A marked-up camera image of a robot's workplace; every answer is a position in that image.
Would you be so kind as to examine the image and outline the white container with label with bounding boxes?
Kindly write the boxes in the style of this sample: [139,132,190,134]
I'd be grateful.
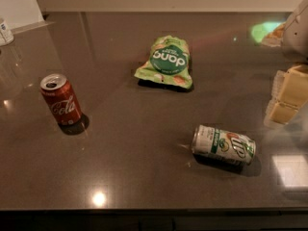
[0,17,14,46]

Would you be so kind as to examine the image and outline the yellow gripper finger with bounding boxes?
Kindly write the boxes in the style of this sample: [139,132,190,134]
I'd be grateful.
[264,100,297,128]
[271,64,308,108]

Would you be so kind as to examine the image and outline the green white 7up can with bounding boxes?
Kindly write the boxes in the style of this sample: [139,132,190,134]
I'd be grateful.
[192,125,256,166]

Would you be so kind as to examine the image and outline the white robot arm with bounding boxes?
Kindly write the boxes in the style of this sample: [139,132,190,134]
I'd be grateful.
[262,0,308,128]

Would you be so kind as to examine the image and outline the red Coca-Cola can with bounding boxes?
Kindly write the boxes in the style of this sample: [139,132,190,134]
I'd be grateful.
[40,73,82,126]

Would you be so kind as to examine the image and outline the green Dang snack bag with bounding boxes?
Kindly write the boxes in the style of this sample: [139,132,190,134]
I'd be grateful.
[134,36,193,90]

